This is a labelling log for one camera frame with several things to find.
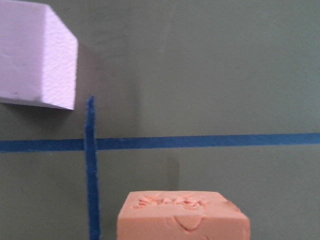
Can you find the orange foam cube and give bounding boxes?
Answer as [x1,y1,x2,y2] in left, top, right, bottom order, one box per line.
[116,190,251,240]

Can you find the pink foam cube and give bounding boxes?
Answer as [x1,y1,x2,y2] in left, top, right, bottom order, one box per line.
[0,0,78,110]

